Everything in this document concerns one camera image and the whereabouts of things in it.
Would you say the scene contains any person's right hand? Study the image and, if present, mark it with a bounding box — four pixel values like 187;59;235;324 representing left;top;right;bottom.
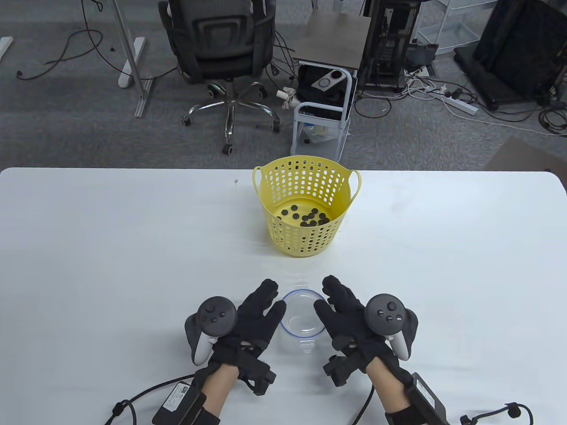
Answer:
314;275;403;373

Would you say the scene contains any person's left hand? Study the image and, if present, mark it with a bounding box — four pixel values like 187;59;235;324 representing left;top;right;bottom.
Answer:
194;279;287;379

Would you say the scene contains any clear plastic measuring container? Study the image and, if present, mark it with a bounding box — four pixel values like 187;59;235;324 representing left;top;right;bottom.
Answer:
280;289;331;340

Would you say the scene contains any yellow perforated laundry basket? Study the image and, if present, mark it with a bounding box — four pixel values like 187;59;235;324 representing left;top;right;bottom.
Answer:
252;155;362;259

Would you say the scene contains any pile of black Go stones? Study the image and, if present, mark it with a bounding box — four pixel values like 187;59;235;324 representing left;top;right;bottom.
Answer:
280;204;331;228

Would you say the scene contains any person's left forearm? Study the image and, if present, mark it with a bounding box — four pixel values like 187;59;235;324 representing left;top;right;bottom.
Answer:
201;365;240;417

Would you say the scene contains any person's right forearm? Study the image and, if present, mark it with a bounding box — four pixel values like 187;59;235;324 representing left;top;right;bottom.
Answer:
366;357;411;416

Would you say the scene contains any black white left hand controller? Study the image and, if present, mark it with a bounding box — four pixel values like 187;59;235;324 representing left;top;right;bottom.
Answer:
184;295;237;367

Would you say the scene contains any black white hand controller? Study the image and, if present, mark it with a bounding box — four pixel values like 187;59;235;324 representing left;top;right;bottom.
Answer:
364;294;419;362
184;295;237;367

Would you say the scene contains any black white right hand controller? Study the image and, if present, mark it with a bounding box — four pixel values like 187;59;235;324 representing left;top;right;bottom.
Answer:
364;294;419;362

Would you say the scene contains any black left wrist sensor box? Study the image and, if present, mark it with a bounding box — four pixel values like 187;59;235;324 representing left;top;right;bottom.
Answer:
151;381;221;425

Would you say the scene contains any black wrist sensor box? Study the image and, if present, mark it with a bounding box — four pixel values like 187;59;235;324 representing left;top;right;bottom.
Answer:
151;381;221;425
384;372;450;425

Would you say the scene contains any black right wrist sensor box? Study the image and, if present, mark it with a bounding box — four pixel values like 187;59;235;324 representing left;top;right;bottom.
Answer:
384;372;450;425

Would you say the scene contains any white power strip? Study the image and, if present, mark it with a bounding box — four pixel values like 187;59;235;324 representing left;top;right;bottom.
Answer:
436;93;479;117

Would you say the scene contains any white cart with brown top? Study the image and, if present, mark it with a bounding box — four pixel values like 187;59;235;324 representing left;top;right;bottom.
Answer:
290;11;373;162

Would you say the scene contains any black computer tower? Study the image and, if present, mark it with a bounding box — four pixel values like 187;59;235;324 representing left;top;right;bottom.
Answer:
363;0;422;94

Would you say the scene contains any black office chair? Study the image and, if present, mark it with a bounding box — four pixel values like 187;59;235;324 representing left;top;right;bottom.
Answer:
158;0;281;155

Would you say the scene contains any clear plastic drawer unit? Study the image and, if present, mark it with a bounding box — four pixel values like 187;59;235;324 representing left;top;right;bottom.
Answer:
416;0;497;56

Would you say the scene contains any black equipment case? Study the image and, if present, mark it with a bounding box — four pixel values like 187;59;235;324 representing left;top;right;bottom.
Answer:
454;0;567;112

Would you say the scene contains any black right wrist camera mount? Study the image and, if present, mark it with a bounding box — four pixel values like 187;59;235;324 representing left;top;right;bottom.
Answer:
323;352;356;387

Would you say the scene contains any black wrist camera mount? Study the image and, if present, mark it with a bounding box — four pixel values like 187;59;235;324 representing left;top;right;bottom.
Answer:
323;352;356;387
238;353;278;396

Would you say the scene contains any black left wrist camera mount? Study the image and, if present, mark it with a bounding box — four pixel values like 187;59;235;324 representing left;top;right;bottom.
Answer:
238;353;278;396

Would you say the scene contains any thin black camera cable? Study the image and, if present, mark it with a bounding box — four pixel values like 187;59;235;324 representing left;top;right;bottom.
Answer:
352;384;375;425

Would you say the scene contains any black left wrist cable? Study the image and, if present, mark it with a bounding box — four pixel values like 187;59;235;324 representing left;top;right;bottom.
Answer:
104;374;196;425

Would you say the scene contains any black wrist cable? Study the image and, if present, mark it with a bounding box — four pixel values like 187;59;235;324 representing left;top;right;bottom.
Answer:
104;374;196;425
460;402;535;425

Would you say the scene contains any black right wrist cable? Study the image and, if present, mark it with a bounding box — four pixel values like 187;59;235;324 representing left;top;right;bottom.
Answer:
460;402;535;425

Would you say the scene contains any white desk leg frame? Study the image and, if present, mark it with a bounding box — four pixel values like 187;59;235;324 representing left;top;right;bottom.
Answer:
108;0;154;118

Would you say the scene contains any black floor cable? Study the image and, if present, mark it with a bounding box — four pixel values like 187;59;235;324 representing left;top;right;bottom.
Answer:
16;0;104;81

